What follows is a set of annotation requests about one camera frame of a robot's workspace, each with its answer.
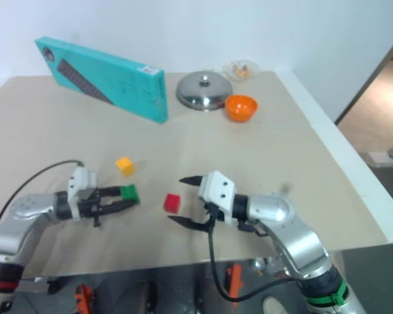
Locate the orange plastic bowl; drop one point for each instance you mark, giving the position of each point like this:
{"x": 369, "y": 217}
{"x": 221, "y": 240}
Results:
{"x": 240, "y": 108}

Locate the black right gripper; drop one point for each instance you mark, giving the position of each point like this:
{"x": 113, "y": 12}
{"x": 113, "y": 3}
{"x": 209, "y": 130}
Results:
{"x": 215, "y": 213}

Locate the clear plastic snack bag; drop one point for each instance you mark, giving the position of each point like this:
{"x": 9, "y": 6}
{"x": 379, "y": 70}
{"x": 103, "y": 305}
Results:
{"x": 240, "y": 68}

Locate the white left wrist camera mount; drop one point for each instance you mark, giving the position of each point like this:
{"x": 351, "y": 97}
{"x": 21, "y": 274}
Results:
{"x": 82, "y": 180}

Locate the green cube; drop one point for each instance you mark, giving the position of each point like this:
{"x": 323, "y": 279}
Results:
{"x": 131, "y": 193}

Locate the beige table cover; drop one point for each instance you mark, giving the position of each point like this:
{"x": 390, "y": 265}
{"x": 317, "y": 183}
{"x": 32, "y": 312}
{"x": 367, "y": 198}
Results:
{"x": 216, "y": 147}

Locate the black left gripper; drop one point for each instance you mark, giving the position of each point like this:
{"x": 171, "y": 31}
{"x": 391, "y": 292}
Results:
{"x": 86, "y": 205}

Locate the red cube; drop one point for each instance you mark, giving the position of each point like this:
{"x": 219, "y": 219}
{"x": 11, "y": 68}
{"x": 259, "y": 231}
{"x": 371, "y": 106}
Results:
{"x": 172, "y": 202}

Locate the steel pot lid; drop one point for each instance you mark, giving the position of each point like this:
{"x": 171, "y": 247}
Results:
{"x": 203, "y": 91}

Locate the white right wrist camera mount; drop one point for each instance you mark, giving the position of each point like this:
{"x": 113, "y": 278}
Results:
{"x": 221, "y": 189}

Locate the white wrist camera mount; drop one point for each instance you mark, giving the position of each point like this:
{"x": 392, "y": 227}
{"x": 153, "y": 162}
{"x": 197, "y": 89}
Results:
{"x": 82, "y": 180}
{"x": 221, "y": 189}

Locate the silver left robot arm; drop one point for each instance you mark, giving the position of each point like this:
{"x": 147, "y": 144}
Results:
{"x": 26, "y": 209}

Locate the yellow cube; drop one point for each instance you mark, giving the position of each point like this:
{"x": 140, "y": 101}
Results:
{"x": 125, "y": 166}

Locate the beige shoe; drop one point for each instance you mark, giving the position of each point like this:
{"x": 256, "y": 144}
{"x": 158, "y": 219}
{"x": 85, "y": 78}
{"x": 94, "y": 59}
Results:
{"x": 274, "y": 305}

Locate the teal keyboard box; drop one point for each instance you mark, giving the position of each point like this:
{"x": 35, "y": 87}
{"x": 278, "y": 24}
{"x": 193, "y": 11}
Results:
{"x": 108, "y": 78}

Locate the orange black clamp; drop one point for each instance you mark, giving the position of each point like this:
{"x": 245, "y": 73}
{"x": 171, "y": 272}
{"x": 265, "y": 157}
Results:
{"x": 84, "y": 297}
{"x": 234, "y": 278}

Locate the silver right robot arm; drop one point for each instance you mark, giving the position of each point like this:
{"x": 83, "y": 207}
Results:
{"x": 281, "y": 209}

